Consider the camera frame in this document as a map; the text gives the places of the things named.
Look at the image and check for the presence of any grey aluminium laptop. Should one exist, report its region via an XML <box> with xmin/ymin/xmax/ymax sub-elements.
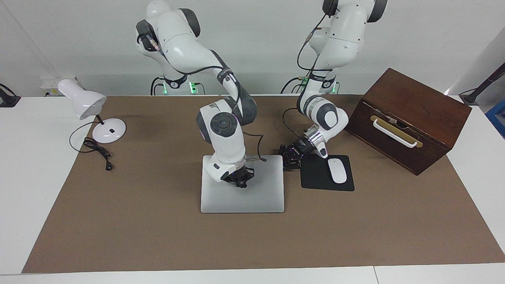
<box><xmin>200</xmin><ymin>155</ymin><xmax>285</xmax><ymax>214</ymax></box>

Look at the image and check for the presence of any white desk lamp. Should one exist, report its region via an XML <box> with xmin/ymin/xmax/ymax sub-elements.
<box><xmin>58</xmin><ymin>78</ymin><xmax>127</xmax><ymax>144</ymax></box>

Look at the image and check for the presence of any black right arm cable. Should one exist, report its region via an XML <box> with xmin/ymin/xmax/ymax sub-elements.
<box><xmin>138</xmin><ymin>34</ymin><xmax>268</xmax><ymax>163</ymax></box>

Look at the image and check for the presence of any black stand pole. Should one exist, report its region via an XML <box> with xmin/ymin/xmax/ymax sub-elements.
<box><xmin>460</xmin><ymin>63</ymin><xmax>505</xmax><ymax>106</ymax></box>

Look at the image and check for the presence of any black right base cable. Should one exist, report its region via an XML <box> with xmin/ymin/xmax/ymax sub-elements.
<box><xmin>150</xmin><ymin>77</ymin><xmax>166</xmax><ymax>96</ymax></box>

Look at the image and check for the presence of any white wall socket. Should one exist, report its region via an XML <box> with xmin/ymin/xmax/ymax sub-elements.
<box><xmin>41</xmin><ymin>77</ymin><xmax>75</xmax><ymax>97</ymax></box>

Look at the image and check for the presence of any black base cable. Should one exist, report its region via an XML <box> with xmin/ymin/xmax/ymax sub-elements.
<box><xmin>280</xmin><ymin>75</ymin><xmax>310</xmax><ymax>94</ymax></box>
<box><xmin>150</xmin><ymin>77</ymin><xmax>166</xmax><ymax>96</ymax></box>

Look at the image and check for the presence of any white computer mouse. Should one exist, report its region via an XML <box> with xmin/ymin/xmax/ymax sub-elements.
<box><xmin>327</xmin><ymin>158</ymin><xmax>348</xmax><ymax>184</ymax></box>

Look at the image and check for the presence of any white box handle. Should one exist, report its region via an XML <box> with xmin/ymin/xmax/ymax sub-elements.
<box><xmin>372</xmin><ymin>118</ymin><xmax>418</xmax><ymax>149</ymax></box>

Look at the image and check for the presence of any brown table mat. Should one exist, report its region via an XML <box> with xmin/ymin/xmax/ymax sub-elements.
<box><xmin>22</xmin><ymin>95</ymin><xmax>505</xmax><ymax>274</ymax></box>

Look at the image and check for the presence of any black mouse pad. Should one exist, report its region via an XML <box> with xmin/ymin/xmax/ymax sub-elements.
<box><xmin>299</xmin><ymin>153</ymin><xmax>355</xmax><ymax>192</ymax></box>

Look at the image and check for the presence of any dark brown wooden box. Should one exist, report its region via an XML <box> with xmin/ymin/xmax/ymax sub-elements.
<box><xmin>344</xmin><ymin>68</ymin><xmax>472</xmax><ymax>176</ymax></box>

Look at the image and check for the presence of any blue crate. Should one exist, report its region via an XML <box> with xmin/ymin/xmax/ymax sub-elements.
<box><xmin>485</xmin><ymin>99</ymin><xmax>505</xmax><ymax>138</ymax></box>

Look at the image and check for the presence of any black left base cable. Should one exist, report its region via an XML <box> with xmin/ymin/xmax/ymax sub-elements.
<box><xmin>280</xmin><ymin>75</ymin><xmax>310</xmax><ymax>94</ymax></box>

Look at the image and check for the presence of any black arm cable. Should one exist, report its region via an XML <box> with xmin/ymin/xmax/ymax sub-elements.
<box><xmin>138</xmin><ymin>34</ymin><xmax>268</xmax><ymax>163</ymax></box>
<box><xmin>282</xmin><ymin>12</ymin><xmax>334</xmax><ymax>138</ymax></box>

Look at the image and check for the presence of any black lamp power cable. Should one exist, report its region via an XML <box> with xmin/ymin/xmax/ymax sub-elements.
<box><xmin>69</xmin><ymin>120</ymin><xmax>113</xmax><ymax>172</ymax></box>

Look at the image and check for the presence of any black clamp mount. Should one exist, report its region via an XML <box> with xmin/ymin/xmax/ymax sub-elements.
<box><xmin>0</xmin><ymin>84</ymin><xmax>21</xmax><ymax>108</ymax></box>

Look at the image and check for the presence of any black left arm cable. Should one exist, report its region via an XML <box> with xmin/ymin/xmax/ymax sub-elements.
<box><xmin>282</xmin><ymin>12</ymin><xmax>334</xmax><ymax>138</ymax></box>

